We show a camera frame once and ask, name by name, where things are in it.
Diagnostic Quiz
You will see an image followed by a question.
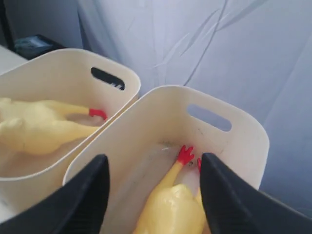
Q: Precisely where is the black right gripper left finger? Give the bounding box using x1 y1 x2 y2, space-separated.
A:
0 154 109 234

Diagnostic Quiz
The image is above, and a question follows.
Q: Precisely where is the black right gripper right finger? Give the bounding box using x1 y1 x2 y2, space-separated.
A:
200 153 312 234

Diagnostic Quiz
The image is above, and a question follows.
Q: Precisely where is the headless rubber chicken body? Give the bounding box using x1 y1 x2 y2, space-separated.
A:
133 145 206 234

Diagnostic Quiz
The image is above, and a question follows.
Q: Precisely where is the whole yellow rubber chicken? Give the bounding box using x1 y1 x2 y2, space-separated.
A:
0 97 107 155

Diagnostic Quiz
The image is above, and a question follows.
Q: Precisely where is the cream bin marked X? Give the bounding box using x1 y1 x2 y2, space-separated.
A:
63 85 270 234

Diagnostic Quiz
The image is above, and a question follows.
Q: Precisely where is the cream bin marked O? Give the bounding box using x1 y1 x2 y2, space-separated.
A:
0 49 141 220

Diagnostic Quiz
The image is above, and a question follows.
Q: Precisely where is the blue backdrop cloth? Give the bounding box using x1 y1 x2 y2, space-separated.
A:
4 0 312 216

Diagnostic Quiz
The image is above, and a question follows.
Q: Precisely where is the dark box in background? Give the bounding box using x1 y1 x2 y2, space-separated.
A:
14 34 66 60

